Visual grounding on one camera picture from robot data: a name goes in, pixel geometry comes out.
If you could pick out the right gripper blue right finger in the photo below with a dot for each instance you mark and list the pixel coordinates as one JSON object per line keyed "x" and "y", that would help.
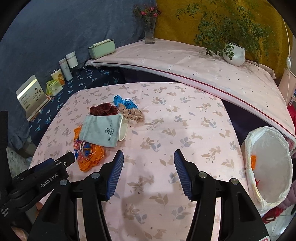
{"x": 187, "y": 172}

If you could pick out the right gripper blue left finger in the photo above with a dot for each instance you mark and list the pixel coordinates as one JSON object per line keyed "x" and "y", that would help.
{"x": 109, "y": 176}

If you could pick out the small orange blue wrapper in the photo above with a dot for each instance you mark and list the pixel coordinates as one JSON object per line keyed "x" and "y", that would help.
{"x": 87, "y": 155}

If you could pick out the grey drawstring pouch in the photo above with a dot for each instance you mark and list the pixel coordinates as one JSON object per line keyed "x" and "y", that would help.
{"x": 101, "y": 130}

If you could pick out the blue measuring tape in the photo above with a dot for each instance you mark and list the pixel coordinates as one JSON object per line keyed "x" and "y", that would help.
{"x": 117, "y": 100}

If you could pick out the orange snack wrapper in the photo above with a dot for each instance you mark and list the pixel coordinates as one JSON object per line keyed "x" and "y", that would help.
{"x": 253, "y": 161}

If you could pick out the white lined trash bin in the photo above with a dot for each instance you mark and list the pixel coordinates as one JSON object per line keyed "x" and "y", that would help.
{"x": 270, "y": 182}

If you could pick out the beige scrunchie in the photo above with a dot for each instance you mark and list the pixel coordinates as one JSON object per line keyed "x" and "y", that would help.
{"x": 133, "y": 114}

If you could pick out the pink bunny tablecloth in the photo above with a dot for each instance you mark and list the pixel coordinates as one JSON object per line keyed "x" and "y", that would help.
{"x": 149, "y": 203}

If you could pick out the dark red scrunchie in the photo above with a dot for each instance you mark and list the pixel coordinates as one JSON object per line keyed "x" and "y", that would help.
{"x": 103, "y": 109}

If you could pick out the navy floral cloth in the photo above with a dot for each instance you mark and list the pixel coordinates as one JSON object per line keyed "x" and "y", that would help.
{"x": 88, "y": 77}

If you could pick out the small green box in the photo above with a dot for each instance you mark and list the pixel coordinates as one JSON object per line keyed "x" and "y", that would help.
{"x": 53, "y": 87}

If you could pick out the small orange printed cup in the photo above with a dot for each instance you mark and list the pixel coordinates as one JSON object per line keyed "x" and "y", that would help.
{"x": 57, "y": 75}

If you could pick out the pink padded mat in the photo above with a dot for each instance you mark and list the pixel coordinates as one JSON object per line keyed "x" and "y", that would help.
{"x": 248, "y": 86}

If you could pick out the tall white bottle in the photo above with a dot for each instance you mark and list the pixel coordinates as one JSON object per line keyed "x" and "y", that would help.
{"x": 65, "y": 69}

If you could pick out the white round jar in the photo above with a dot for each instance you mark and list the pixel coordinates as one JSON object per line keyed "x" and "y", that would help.
{"x": 72, "y": 60}

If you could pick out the red cloth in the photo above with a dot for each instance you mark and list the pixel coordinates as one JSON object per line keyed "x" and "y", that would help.
{"x": 292, "y": 112}

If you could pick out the mint green tissue box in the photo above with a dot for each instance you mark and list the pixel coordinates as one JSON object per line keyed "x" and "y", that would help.
{"x": 101, "y": 49}

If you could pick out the pink water dispenser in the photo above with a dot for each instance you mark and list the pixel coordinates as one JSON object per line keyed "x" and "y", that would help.
{"x": 287, "y": 86}

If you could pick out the potted green plant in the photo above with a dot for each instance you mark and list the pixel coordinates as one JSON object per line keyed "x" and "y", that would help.
{"x": 224, "y": 25}

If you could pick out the glass vase with flowers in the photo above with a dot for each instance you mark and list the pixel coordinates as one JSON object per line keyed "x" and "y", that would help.
{"x": 148, "y": 15}

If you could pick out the white picture frame card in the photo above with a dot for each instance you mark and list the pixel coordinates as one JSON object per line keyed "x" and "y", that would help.
{"x": 31, "y": 97}

